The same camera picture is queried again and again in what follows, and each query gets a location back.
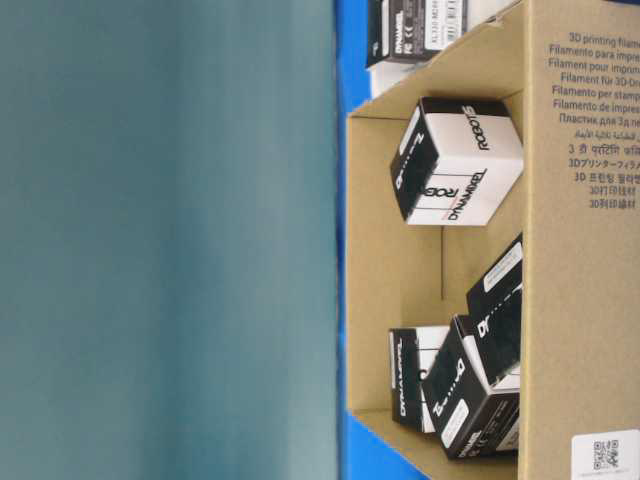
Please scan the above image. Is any black box with label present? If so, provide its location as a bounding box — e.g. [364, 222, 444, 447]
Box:
[421, 315, 520, 460]

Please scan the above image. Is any brown cardboard box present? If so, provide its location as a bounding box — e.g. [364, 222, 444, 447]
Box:
[343, 1, 639, 479]

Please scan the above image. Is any black box leaning on wall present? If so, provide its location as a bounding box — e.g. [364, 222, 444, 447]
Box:
[467, 235, 524, 390]

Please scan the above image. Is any black white Robotis box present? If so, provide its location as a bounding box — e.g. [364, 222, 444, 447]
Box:
[390, 97, 524, 226]

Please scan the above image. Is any black white Dynamixel box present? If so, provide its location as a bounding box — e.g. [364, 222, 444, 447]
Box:
[388, 326, 449, 434]

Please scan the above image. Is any black white box in tray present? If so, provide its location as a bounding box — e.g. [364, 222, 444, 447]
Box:
[366, 0, 468, 69]

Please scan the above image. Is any white QR code sticker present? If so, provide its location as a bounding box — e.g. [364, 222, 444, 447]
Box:
[571, 429, 639, 480]

